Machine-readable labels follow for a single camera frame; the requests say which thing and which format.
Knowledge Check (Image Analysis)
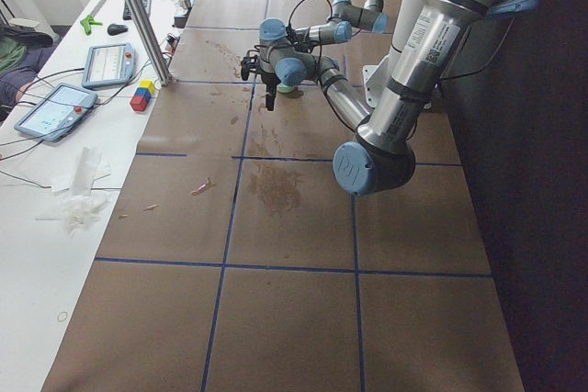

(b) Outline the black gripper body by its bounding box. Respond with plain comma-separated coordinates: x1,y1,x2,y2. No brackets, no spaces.
241,50,278,89

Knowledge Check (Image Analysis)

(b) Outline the light green bowl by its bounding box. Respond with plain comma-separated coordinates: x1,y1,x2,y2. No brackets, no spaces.
277,83,298,94

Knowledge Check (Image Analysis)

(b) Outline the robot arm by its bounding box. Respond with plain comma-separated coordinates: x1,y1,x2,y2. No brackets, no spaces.
287,0,390,48
241,0,539,196

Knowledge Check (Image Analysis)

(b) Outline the metal cup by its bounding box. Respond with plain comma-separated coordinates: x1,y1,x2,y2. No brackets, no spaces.
178,0,192,10

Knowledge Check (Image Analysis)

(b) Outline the yellow cube block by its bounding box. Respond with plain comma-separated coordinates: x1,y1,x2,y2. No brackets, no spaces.
139,80,156,95

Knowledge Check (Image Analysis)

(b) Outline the blue cube block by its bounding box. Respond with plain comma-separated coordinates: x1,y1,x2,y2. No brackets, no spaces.
135,87,153,101

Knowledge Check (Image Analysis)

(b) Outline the red cube block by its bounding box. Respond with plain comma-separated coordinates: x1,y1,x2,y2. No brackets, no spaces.
130,93,151,112

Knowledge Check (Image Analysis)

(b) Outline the black computer mouse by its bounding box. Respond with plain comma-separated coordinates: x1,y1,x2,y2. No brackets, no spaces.
107,24,129,36

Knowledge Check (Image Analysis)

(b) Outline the far teach pendant tablet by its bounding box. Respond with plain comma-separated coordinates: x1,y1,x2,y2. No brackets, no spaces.
82,43,136,90

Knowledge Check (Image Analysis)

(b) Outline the teach pendant tablet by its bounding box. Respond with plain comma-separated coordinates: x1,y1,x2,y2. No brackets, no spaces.
14,84,97,142
82,43,136,90

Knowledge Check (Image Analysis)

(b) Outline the green plastic tool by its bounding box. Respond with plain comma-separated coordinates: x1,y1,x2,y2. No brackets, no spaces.
80,15,103,36

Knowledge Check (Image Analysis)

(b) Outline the near teach pendant tablet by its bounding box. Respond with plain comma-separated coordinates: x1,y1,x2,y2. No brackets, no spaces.
14,84,97,142

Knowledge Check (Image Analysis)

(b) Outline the crumpled white tissue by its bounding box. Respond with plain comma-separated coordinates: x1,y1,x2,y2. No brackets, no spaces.
34,146,113,237

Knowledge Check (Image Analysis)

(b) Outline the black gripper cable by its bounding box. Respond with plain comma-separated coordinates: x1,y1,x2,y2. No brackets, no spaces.
287,0,334,44

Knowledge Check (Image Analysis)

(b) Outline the aluminium frame post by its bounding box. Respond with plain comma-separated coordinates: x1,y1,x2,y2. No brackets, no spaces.
125,0,172,86

